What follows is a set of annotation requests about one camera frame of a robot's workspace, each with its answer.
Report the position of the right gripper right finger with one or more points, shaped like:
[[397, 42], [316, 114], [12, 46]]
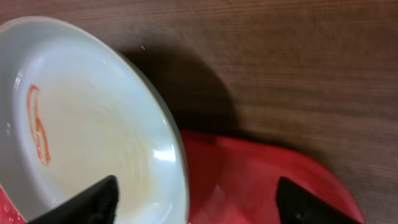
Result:
[[298, 206]]

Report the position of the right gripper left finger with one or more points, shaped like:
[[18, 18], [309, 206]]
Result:
[[95, 205]]

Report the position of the light blue top plate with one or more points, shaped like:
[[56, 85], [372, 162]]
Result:
[[74, 111]]

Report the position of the red plastic serving tray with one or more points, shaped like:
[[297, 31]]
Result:
[[188, 177]]

